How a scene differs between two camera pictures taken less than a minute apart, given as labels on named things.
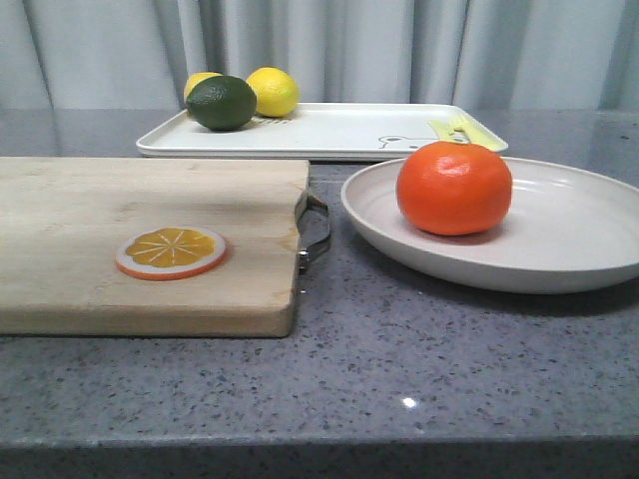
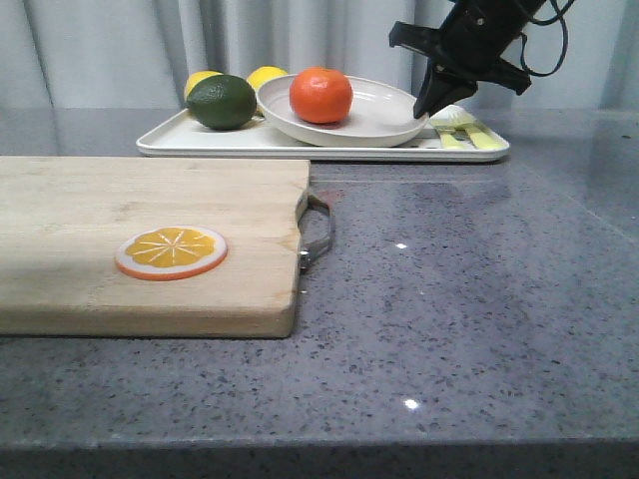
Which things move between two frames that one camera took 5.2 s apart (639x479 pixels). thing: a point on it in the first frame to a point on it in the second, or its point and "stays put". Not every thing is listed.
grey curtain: [105, 54] stays put
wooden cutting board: [63, 219] stays put
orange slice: [169, 253] stays put
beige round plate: [568, 228] to [380, 111]
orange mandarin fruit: [454, 188] to [320, 95]
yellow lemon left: [195, 78] stays put
